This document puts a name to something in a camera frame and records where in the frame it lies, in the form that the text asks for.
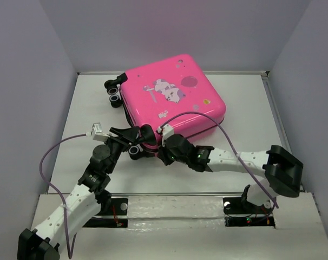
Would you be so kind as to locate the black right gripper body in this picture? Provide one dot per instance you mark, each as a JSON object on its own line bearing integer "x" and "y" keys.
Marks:
{"x": 168, "y": 156}

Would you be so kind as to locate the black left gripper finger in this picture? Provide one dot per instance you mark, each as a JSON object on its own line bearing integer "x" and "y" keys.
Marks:
{"x": 147, "y": 135}
{"x": 130, "y": 134}

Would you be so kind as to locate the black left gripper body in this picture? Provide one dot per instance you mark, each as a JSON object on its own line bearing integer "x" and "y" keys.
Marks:
{"x": 117, "y": 147}

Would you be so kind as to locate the pink hard-shell suitcase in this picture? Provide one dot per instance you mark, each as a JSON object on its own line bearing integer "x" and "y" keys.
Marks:
{"x": 174, "y": 91}

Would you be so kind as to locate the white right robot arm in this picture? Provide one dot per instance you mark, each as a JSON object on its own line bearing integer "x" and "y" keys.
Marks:
{"x": 276, "y": 172}

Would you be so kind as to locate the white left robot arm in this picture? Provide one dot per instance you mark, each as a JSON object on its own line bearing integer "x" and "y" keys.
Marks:
{"x": 89, "y": 197}

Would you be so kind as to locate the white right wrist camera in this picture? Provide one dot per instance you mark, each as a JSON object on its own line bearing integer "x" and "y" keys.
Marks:
{"x": 165, "y": 131}

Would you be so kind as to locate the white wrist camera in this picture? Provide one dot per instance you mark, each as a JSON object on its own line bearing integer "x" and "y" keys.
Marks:
{"x": 165, "y": 131}
{"x": 96, "y": 133}

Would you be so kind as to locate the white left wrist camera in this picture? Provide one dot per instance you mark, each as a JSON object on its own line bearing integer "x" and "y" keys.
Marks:
{"x": 96, "y": 133}

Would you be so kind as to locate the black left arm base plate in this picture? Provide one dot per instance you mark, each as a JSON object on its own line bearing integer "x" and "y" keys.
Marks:
{"x": 113, "y": 216}

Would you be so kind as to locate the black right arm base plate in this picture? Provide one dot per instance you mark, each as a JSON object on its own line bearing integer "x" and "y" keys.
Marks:
{"x": 244, "y": 214}

